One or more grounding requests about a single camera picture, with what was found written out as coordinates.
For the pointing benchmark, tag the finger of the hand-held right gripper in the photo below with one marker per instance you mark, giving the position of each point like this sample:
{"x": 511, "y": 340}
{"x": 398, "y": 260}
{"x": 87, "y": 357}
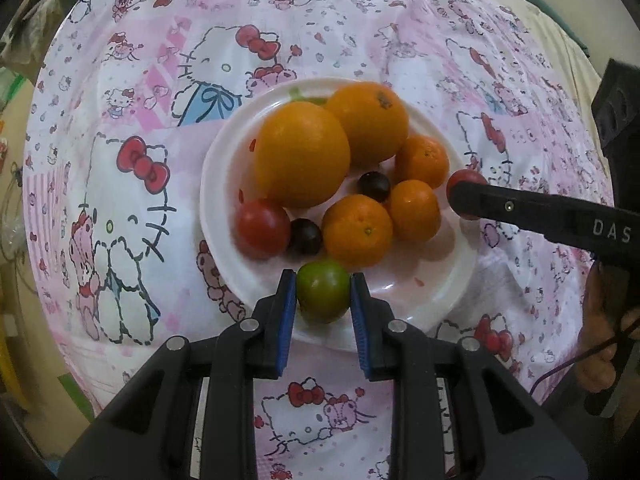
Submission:
{"x": 500, "y": 207}

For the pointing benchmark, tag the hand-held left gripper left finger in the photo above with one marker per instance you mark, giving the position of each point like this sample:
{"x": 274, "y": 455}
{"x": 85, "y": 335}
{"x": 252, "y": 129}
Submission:
{"x": 286, "y": 320}

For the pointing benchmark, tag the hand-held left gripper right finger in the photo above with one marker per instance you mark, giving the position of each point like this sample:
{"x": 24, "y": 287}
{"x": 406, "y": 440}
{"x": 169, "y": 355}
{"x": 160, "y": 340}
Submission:
{"x": 361, "y": 325}

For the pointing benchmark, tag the red tomato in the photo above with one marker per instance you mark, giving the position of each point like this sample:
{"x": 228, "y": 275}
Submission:
{"x": 467, "y": 176}
{"x": 262, "y": 227}

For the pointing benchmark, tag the green tomato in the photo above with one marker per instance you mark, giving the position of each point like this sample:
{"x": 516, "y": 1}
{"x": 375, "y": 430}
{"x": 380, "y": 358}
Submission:
{"x": 322, "y": 290}

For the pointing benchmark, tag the white plate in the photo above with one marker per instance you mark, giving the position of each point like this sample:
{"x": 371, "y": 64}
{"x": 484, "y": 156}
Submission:
{"x": 425, "y": 280}

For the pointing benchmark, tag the small mandarin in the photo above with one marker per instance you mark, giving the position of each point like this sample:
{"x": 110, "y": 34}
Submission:
{"x": 415, "y": 210}
{"x": 422, "y": 160}
{"x": 357, "y": 230}

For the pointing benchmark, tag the dark plum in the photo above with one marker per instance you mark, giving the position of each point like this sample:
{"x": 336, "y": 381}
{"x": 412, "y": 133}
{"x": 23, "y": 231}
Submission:
{"x": 306, "y": 236}

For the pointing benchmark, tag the dark grape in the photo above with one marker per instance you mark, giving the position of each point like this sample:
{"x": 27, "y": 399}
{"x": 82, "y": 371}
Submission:
{"x": 374, "y": 185}

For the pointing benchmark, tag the person's right hand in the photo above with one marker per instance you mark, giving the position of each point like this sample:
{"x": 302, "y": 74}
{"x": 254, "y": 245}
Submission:
{"x": 595, "y": 320}

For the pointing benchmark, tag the large orange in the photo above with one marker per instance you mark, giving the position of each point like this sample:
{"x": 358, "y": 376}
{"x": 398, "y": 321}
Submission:
{"x": 367, "y": 122}
{"x": 301, "y": 154}

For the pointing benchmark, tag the beige bed sheet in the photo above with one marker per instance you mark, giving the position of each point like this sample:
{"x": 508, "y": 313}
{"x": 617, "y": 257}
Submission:
{"x": 550, "y": 25}

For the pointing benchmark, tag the pink printed blanket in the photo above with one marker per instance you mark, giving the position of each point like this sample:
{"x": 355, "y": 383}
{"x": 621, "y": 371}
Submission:
{"x": 150, "y": 85}

